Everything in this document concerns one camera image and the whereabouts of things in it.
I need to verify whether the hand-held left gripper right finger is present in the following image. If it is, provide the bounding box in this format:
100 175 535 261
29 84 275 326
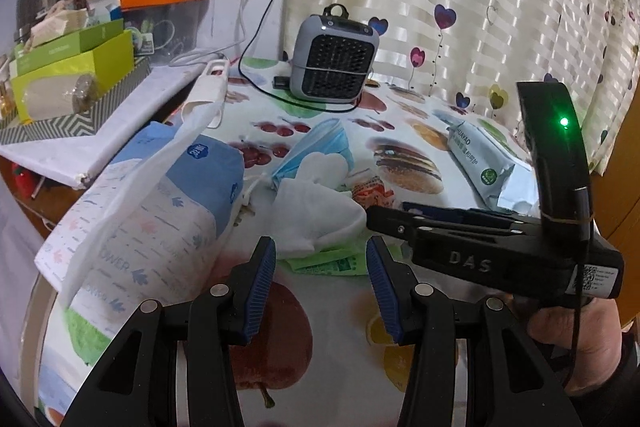
366 237 584 427

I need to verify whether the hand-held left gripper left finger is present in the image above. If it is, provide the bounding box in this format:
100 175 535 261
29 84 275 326
62 236 276 427

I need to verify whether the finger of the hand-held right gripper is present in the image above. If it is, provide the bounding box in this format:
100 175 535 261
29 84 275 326
365 205 541 248
402 202 544 221

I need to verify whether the white cloth mitt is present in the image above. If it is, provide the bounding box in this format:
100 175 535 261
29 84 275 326
274 151 366 258

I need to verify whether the person's right hand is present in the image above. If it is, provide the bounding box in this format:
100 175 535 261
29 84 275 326
529 299 624 388

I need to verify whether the red print packet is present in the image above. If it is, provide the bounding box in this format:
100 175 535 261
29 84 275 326
349 176 396 208

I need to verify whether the fruit print tablecloth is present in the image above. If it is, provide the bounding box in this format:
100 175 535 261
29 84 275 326
29 54 601 427

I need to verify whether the wet wipes pack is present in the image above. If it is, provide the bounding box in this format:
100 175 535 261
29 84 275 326
444 119 544 213

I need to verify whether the green packet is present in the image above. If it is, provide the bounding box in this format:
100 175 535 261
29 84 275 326
287 246 371 278

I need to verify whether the blue face mask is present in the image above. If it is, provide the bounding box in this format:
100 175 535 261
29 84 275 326
269 119 354 188

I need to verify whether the blue white diaper pack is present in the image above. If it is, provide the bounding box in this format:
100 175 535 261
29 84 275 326
34 121 246 358

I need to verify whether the wooden wardrobe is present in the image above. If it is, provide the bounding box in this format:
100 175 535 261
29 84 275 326
594 146 640 249

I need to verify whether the small grey heater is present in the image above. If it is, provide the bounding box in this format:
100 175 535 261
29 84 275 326
291 4 381 103

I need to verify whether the white board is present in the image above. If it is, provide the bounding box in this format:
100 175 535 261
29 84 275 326
0 66 231 188

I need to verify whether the grey chevron box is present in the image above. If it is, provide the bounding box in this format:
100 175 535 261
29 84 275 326
0 56 151 146

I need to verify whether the clear plastic bin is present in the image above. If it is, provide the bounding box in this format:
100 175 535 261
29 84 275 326
122 1 211 66

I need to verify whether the small lime green box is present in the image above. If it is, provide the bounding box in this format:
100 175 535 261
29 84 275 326
9 31 136 123

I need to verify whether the glass jar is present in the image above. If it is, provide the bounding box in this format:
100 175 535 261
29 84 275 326
14 0 41 43

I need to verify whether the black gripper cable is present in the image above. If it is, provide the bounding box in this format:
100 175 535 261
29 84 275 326
564 296 589 388

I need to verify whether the black power cable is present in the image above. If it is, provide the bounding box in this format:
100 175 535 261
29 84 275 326
237 0 361 113

